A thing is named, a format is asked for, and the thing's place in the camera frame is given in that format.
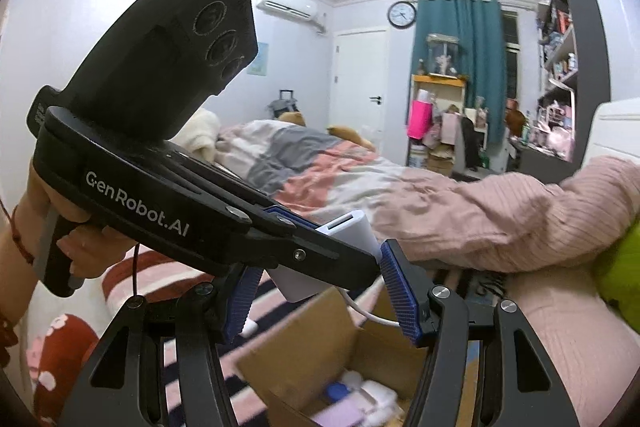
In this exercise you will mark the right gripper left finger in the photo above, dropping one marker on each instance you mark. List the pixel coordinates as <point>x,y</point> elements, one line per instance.
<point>121,384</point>

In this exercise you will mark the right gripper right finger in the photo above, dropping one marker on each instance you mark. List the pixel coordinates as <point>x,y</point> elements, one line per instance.
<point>517,383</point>

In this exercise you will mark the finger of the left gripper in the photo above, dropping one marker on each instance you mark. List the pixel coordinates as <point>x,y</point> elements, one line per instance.
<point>276,237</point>
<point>205,198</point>

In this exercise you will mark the white power bank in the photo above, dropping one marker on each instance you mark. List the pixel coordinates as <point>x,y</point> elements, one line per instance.
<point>354,229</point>

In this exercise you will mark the person's left hand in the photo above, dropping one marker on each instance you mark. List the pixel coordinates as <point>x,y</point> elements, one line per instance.
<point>91,248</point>

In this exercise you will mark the cream fluffy blanket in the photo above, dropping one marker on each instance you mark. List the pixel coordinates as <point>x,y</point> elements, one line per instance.
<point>199,135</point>

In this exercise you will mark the striped plush bed blanket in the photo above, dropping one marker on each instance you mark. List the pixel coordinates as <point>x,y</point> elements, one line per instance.
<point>60,345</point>

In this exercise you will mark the black suitcase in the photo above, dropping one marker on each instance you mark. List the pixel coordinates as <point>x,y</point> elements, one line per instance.
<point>284,103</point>

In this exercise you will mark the cardboard box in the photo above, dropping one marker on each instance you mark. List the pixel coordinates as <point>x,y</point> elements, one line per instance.
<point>290,366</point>

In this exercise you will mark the small white charger box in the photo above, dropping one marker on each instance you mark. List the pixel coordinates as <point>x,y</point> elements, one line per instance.
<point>376,396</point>

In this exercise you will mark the blue white small bottle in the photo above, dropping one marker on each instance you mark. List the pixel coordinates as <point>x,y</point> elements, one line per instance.
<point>336,391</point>

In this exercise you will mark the pink grey patchwork duvet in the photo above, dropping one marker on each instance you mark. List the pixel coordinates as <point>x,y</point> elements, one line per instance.
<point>542,237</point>

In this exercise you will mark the purple rectangular box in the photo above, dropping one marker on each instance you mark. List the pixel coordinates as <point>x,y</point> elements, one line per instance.
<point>343,413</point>

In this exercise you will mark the white door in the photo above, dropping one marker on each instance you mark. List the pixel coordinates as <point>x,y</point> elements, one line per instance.
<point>359,82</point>

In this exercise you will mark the pink gift bag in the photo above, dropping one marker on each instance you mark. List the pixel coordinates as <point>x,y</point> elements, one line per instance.
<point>420,119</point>

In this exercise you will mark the wooden shelf unit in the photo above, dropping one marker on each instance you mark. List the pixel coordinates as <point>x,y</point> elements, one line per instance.
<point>454,146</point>

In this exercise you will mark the white air conditioner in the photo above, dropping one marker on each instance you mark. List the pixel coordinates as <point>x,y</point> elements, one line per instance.
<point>303,10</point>

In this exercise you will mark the teal curtain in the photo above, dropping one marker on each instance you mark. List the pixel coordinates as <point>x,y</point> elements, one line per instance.
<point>481,52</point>

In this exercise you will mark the grey bookshelf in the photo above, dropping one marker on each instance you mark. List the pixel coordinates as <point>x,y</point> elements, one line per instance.
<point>574,81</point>

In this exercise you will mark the wall poster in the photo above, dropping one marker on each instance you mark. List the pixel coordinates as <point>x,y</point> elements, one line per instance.
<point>259,66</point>

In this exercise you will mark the black camera box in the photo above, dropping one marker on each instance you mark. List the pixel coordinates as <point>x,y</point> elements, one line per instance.
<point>159,62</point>

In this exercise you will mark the round wall clock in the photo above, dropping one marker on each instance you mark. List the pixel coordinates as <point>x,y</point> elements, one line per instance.
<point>401,14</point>

